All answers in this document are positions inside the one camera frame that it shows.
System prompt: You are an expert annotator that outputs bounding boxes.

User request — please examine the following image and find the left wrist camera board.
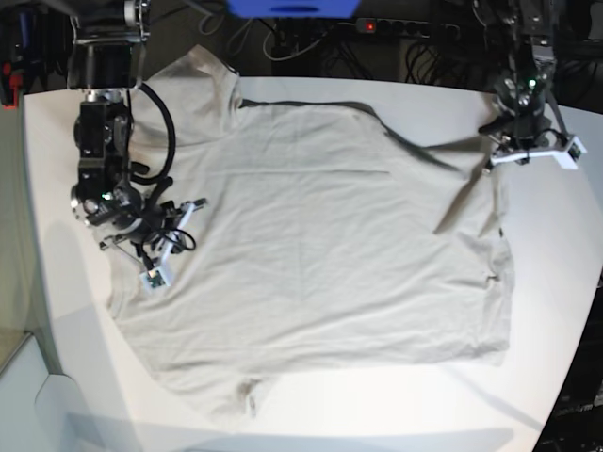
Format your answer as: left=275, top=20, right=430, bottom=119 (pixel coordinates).
left=568, top=140, right=586, bottom=162

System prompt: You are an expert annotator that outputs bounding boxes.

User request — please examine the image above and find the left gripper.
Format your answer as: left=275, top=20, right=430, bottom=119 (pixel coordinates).
left=479, top=117, right=587, bottom=170

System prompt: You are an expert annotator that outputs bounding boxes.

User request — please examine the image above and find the black power strip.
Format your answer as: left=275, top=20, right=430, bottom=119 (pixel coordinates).
left=355, top=18, right=461, bottom=40

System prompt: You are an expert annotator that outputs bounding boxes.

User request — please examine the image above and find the blue plastic bin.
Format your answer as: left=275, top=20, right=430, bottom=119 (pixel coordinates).
left=227, top=0, right=360, bottom=19

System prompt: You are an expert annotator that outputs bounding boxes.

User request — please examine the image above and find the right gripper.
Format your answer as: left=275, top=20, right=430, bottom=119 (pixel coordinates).
left=99, top=198, right=207, bottom=292

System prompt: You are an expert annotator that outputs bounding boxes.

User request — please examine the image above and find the red and blue clamp tool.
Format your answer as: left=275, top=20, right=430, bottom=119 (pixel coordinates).
left=1, top=6, right=32, bottom=109

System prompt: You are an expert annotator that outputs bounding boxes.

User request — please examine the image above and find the beige t-shirt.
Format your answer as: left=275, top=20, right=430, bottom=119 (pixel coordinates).
left=107, top=47, right=513, bottom=426

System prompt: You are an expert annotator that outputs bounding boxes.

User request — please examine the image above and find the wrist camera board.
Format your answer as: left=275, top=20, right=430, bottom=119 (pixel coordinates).
left=568, top=140, right=586, bottom=162
left=139, top=266, right=172, bottom=294

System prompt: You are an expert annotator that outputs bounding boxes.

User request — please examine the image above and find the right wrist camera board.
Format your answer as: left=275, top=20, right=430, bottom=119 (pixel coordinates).
left=139, top=266, right=172, bottom=294

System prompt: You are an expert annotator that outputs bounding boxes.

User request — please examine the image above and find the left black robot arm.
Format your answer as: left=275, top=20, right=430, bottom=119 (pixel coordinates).
left=471, top=1, right=587, bottom=170

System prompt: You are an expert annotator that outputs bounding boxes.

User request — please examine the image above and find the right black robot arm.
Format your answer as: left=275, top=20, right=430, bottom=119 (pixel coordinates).
left=68, top=1, right=206, bottom=292

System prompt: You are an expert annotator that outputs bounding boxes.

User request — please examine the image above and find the white cable on floor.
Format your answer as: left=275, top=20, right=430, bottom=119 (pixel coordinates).
left=262, top=27, right=326, bottom=62

